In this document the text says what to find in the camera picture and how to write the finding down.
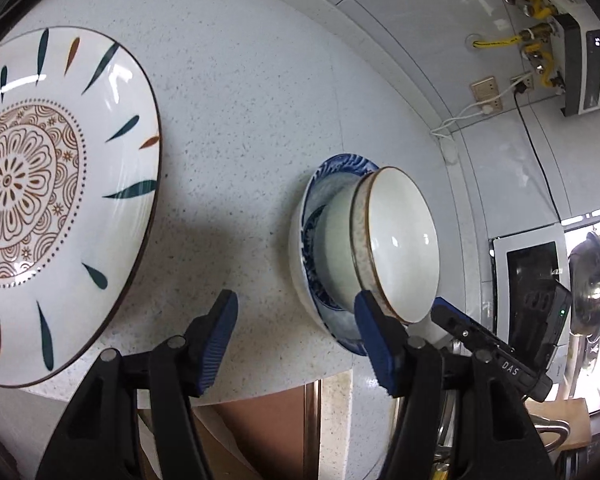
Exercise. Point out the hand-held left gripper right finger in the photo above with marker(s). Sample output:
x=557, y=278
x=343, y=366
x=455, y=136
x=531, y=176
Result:
x=375, y=345

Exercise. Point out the white plate mandala leaf pattern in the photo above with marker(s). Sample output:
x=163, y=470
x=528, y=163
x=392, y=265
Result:
x=55, y=205

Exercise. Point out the blue patterned white bowl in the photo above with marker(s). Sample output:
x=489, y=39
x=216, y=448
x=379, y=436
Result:
x=305, y=255

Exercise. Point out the hanging steel pan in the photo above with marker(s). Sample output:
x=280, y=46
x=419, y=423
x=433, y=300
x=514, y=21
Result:
x=590, y=285

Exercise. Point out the pale green ribbed bowl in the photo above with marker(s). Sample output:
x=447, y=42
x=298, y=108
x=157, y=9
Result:
x=332, y=240

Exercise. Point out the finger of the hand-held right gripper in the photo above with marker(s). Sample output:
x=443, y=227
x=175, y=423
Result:
x=460, y=322

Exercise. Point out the white water heater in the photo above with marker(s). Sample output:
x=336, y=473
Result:
x=582, y=55

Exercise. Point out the white microwave oven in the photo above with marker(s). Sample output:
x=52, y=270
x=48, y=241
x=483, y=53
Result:
x=527, y=260

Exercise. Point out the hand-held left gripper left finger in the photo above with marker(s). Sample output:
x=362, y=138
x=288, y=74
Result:
x=217, y=345

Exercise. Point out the beige wall socket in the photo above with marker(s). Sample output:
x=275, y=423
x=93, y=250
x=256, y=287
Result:
x=486, y=95

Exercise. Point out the white bowl speckled brown rim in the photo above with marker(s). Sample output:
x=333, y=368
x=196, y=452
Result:
x=400, y=240

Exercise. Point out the brown wooden cabinet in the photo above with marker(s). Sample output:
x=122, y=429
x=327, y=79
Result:
x=260, y=435

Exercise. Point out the white wall socket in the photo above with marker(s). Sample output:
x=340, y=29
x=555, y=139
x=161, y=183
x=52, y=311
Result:
x=522, y=82

